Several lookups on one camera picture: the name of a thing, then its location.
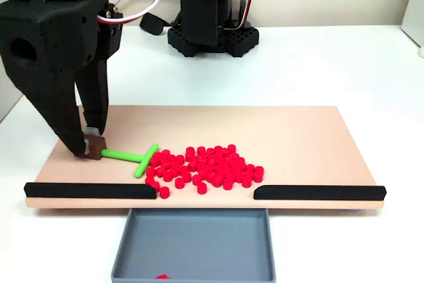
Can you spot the grey container tray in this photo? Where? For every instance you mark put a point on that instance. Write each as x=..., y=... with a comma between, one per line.
x=195, y=246

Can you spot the green T-shaped pusher tool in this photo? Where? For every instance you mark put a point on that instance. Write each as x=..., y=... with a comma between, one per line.
x=122, y=155

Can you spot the small white object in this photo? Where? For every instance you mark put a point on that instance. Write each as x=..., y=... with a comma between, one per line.
x=421, y=52

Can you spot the beige board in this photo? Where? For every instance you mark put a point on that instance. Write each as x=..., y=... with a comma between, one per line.
x=265, y=130

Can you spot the black rail strip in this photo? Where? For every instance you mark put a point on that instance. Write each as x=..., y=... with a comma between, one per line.
x=86, y=191
x=318, y=193

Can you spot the black table clamp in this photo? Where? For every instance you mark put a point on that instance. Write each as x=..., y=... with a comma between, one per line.
x=150, y=24

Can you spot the white box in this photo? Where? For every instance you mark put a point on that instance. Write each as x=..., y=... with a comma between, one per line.
x=415, y=4

